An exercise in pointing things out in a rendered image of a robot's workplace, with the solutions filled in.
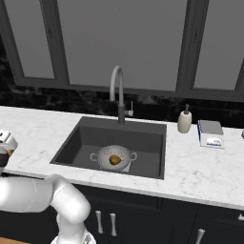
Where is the yellow brown pear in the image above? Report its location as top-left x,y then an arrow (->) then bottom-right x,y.
109,154 -> 124,167

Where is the dark grey sink basin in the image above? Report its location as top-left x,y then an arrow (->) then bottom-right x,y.
50,115 -> 168,181

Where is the dark drawer front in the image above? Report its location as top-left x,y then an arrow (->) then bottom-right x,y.
195,204 -> 244,231

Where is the dark cupboard door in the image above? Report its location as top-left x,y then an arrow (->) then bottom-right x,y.
106,199 -> 192,244
188,222 -> 244,244
83,195 -> 109,244

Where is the dark framed window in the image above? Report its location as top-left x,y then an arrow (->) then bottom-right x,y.
0,0 -> 244,103

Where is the beige soap dispenser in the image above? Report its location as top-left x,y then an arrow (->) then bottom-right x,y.
176,103 -> 193,134

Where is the white metal colander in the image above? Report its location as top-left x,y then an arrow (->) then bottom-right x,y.
90,144 -> 138,173

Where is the grey curved sink faucet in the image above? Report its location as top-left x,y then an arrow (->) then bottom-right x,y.
109,65 -> 134,125

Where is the silver cupboard handle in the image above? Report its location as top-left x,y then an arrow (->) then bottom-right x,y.
195,228 -> 206,244
94,210 -> 105,234
109,213 -> 118,237

